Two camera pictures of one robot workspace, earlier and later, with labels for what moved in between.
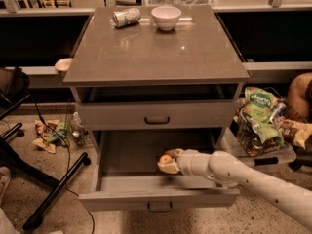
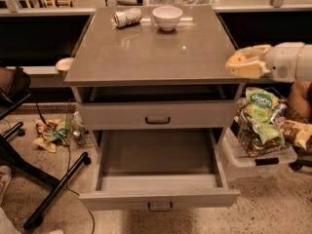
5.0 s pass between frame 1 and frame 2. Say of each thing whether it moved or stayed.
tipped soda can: stayed
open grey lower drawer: stayed
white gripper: moved
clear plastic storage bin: stayed
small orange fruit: moved
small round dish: stayed
